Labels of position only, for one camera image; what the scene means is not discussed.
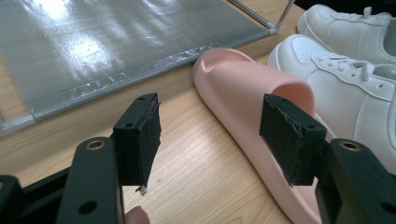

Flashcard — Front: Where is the pink slipper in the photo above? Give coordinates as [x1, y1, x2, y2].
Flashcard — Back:
[192, 47, 339, 224]

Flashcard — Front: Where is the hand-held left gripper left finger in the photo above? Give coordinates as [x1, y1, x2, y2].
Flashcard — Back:
[112, 92, 163, 195]

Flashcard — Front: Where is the silver two-tier shoe rack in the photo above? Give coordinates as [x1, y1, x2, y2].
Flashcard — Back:
[0, 0, 296, 138]

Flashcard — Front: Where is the white sneaker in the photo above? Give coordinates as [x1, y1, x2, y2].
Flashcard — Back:
[296, 3, 396, 65]
[267, 33, 396, 175]

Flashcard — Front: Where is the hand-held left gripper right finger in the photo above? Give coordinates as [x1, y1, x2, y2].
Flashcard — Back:
[260, 93, 328, 187]

